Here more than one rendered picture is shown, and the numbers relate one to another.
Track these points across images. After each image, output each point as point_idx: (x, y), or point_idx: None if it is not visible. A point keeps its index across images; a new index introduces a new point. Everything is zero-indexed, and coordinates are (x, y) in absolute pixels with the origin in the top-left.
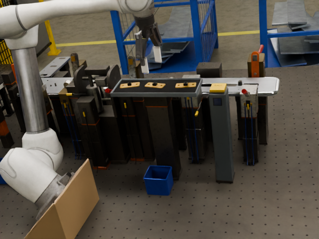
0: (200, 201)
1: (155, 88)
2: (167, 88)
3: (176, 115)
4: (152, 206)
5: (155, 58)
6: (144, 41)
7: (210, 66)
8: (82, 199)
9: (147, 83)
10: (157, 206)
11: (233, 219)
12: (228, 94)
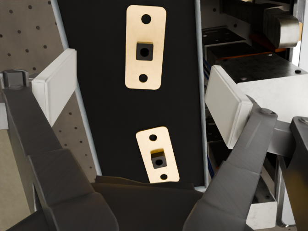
0: None
1: (117, 64)
2: (129, 107)
3: (247, 10)
4: (47, 16)
5: (216, 78)
6: (30, 206)
7: None
8: None
9: (162, 2)
10: (51, 25)
11: (69, 137)
12: None
